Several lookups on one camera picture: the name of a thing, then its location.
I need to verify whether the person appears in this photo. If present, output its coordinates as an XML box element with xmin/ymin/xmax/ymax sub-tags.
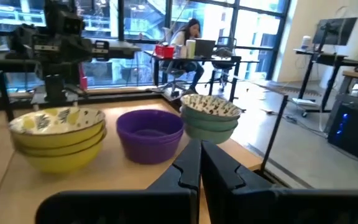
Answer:
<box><xmin>165</xmin><ymin>17</ymin><xmax>205</xmax><ymax>94</ymax></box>

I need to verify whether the white desktop device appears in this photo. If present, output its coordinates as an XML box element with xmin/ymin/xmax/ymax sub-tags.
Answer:
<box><xmin>301</xmin><ymin>35</ymin><xmax>313</xmax><ymax>51</ymax></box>

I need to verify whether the tall white roll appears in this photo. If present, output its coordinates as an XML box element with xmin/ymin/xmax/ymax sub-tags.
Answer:
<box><xmin>186</xmin><ymin>39</ymin><xmax>196</xmax><ymax>59</ymax></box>

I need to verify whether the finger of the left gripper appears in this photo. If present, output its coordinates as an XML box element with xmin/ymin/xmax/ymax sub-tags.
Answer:
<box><xmin>109</xmin><ymin>42</ymin><xmax>142</xmax><ymax>51</ymax></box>
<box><xmin>109</xmin><ymin>49</ymin><xmax>141</xmax><ymax>60</ymax></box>

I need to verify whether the red box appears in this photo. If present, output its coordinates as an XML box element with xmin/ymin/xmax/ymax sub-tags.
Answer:
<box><xmin>154</xmin><ymin>44</ymin><xmax>175</xmax><ymax>59</ymax></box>

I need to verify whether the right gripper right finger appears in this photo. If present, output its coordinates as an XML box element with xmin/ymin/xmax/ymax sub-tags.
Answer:
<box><xmin>201</xmin><ymin>139</ymin><xmax>358</xmax><ymax>224</ymax></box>

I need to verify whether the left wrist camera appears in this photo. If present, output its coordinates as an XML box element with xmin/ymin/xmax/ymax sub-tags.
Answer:
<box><xmin>44</xmin><ymin>0</ymin><xmax>86</xmax><ymax>37</ymax></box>

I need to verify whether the black desk with casters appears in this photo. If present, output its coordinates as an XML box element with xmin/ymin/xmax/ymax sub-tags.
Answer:
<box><xmin>293</xmin><ymin>48</ymin><xmax>358</xmax><ymax>113</ymax></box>

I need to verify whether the small red object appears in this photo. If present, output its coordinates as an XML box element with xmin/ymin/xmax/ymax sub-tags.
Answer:
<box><xmin>78</xmin><ymin>63</ymin><xmax>89</xmax><ymax>91</ymax></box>

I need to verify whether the thin black frame post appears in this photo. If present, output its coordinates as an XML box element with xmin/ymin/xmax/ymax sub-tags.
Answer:
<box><xmin>259</xmin><ymin>94</ymin><xmax>290</xmax><ymax>175</ymax></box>

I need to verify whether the yellow bowl leaf-patterned inside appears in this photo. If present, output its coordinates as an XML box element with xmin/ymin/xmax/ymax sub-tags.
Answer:
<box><xmin>16</xmin><ymin>130</ymin><xmax>108</xmax><ymax>174</ymax></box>
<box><xmin>9</xmin><ymin>107</ymin><xmax>107</xmax><ymax>149</ymax></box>
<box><xmin>11</xmin><ymin>123</ymin><xmax>108</xmax><ymax>158</ymax></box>

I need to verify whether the grey laptop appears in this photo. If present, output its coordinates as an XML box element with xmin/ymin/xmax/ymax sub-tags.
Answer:
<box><xmin>194</xmin><ymin>39</ymin><xmax>217</xmax><ymax>59</ymax></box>

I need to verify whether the black window frame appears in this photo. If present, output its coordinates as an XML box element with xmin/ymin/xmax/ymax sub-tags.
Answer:
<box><xmin>0</xmin><ymin>0</ymin><xmax>291</xmax><ymax>91</ymax></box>

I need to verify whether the black office chair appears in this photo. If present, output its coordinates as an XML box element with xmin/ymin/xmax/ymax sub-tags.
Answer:
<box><xmin>211</xmin><ymin>36</ymin><xmax>239</xmax><ymax>91</ymax></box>
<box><xmin>162</xmin><ymin>67</ymin><xmax>192</xmax><ymax>97</ymax></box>

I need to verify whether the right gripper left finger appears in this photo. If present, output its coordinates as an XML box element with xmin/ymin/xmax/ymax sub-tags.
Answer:
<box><xmin>34</xmin><ymin>138</ymin><xmax>203</xmax><ymax>224</ymax></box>

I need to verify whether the black computer monitor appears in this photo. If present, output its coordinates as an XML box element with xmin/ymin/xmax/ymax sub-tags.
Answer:
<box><xmin>312</xmin><ymin>17</ymin><xmax>358</xmax><ymax>47</ymax></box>

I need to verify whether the black standing desk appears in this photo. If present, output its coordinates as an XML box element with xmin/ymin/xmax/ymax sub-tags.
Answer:
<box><xmin>144</xmin><ymin>50</ymin><xmax>260</xmax><ymax>103</ymax></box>

